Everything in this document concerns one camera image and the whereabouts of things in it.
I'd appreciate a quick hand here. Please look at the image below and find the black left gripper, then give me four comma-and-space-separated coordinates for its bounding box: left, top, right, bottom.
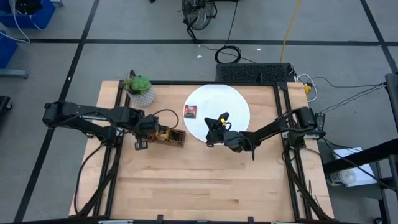
135, 114, 168, 141

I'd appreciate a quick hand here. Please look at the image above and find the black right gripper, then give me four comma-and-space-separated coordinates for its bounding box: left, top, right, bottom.
204, 111, 233, 147

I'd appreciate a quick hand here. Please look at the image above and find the brown wooden tea box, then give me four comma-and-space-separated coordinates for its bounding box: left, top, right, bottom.
153, 127, 188, 149

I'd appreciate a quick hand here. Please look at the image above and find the red strawberry tea packet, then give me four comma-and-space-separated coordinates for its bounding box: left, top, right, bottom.
183, 104, 198, 119

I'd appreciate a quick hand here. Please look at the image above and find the white round plate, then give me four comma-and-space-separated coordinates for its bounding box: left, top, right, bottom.
182, 83, 252, 144

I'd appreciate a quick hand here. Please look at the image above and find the succulent in white patterned pot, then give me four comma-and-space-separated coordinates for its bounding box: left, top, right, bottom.
122, 70, 155, 109

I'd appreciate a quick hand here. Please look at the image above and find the black perforated computer case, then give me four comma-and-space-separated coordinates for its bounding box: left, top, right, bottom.
215, 62, 296, 84

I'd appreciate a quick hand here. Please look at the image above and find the black power adapter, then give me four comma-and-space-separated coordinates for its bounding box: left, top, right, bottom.
315, 112, 326, 132

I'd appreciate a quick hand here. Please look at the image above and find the black floor fan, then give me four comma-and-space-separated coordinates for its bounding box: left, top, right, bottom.
181, 0, 218, 44

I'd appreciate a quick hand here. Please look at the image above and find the white cardboard box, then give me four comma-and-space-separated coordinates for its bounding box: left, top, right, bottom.
326, 147, 378, 188

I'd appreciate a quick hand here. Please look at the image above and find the blue plastic bin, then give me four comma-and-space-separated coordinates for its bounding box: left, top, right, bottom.
0, 0, 57, 30
0, 30, 20, 70

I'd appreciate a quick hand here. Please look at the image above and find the black metal stand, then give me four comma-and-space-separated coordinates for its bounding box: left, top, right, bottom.
322, 73, 398, 224

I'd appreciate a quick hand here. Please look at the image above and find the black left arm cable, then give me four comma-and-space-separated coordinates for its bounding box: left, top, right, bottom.
149, 108, 180, 130

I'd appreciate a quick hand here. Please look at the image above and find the black coiled hanging cable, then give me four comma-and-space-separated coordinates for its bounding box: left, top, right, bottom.
213, 0, 243, 65

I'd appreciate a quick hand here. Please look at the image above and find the yellow hanging cable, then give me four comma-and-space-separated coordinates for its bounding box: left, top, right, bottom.
279, 0, 303, 63

